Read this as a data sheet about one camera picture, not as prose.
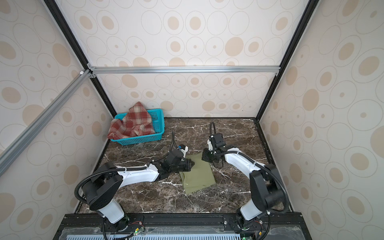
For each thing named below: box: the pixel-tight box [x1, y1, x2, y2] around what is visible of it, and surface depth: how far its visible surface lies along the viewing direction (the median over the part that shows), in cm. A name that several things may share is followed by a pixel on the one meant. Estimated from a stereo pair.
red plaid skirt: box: [107, 101, 156, 140], surface depth 111 cm
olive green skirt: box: [179, 152, 216, 195], surface depth 87 cm
